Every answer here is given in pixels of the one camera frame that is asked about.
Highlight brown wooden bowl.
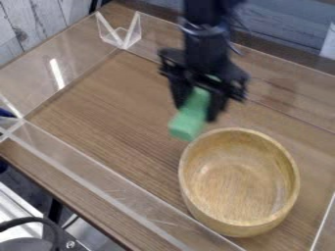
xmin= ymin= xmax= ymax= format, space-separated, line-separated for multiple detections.
xmin=177 ymin=127 xmax=301 ymax=237

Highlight clear acrylic enclosure wall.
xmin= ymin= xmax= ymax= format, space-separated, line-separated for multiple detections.
xmin=0 ymin=8 xmax=335 ymax=251

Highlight black metal table leg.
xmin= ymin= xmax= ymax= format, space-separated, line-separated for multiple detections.
xmin=46 ymin=199 xmax=62 ymax=224

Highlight green rectangular block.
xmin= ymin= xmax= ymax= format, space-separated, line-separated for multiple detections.
xmin=166 ymin=87 xmax=210 ymax=141

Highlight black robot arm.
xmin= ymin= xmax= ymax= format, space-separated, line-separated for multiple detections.
xmin=157 ymin=0 xmax=249 ymax=122

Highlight black cable lower left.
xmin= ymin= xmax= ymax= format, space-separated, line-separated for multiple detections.
xmin=0 ymin=216 xmax=61 ymax=251

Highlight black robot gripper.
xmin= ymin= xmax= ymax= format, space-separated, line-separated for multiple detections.
xmin=158 ymin=23 xmax=248 ymax=123

